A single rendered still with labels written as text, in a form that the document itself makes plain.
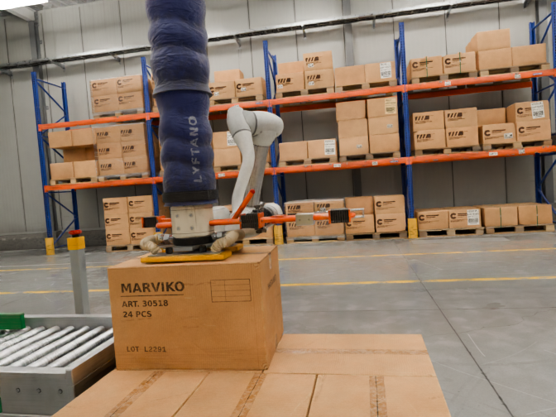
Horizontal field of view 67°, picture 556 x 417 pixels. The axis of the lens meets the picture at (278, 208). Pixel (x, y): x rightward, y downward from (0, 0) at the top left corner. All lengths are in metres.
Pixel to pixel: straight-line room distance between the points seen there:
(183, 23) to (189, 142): 0.45
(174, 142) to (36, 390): 1.04
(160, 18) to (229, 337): 1.23
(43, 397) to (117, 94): 8.81
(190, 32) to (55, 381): 1.38
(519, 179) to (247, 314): 9.46
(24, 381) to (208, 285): 0.76
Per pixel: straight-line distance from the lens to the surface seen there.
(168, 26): 1.78
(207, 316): 1.64
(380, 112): 8.86
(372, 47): 10.50
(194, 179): 1.67
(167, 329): 1.71
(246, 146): 2.16
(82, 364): 1.82
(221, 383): 1.59
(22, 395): 1.95
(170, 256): 1.68
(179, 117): 1.70
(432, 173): 10.20
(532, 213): 9.41
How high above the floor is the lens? 1.21
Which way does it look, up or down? 3 degrees down
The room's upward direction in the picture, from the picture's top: 4 degrees counter-clockwise
